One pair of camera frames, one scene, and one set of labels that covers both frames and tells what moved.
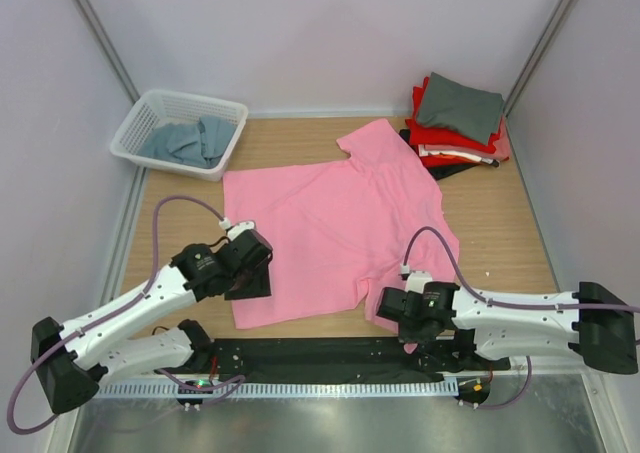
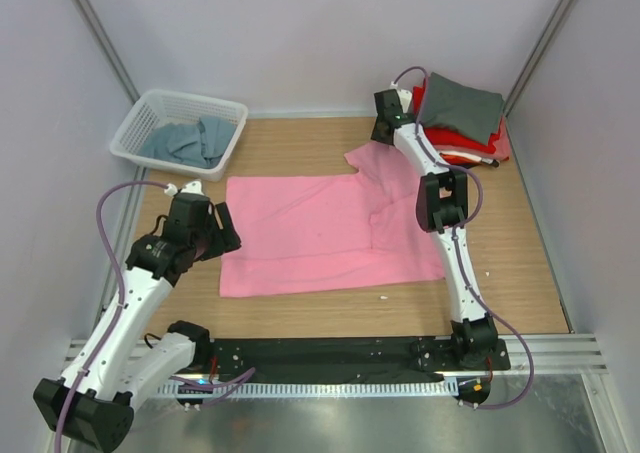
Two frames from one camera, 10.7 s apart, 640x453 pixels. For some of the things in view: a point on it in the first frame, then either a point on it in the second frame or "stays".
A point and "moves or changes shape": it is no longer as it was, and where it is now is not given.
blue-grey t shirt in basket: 199,144 stays
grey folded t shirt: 476,112 stays
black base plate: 334,360 stays
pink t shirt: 349,222 moves or changes shape
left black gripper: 259,287 to 228,238
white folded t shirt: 423,152 stays
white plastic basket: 181,134 stays
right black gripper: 408,336 to 375,133
